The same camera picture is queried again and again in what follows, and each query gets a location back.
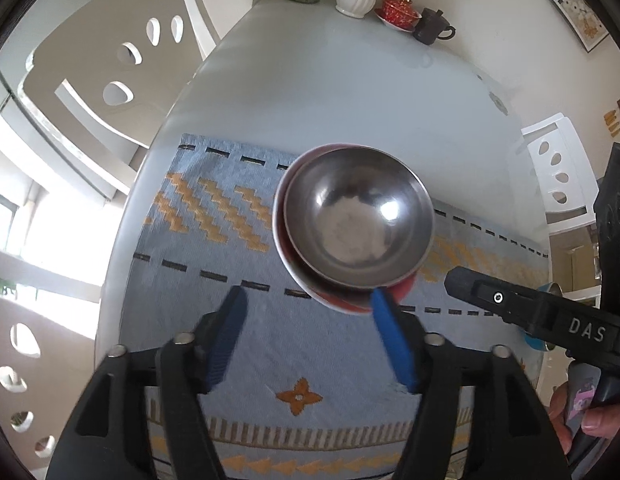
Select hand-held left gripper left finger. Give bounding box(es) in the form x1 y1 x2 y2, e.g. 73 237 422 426
45 285 250 480

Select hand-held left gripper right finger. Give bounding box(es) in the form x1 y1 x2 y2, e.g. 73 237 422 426
371 287 573 480

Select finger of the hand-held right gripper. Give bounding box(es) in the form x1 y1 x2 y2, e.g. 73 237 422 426
444 266 559 336

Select blue steel bowl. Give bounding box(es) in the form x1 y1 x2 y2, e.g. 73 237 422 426
522 282 566 353

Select pink ceramic bowl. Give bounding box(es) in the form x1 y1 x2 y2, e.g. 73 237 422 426
272 143 435 315

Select stainless steel bowl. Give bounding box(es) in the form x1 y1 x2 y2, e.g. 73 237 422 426
282 147 435 288

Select person's right hand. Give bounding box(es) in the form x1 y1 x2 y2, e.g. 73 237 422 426
547 384 620 455

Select blue woven patterned placemat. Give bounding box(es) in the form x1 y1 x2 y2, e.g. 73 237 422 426
119 132 550 480

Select white dining chair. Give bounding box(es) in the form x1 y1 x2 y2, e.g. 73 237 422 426
20 0 221 151
0 290 101 466
510 114 601 233

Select dark brown teapot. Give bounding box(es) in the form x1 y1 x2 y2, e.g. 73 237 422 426
412 7 457 46

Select red-rimmed saucer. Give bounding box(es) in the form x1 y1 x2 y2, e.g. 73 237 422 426
374 7 422 34

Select framed flower picture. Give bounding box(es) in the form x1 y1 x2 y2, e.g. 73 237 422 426
546 0 611 53

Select red lidded teacup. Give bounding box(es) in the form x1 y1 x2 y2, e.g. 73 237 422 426
381 0 413 27

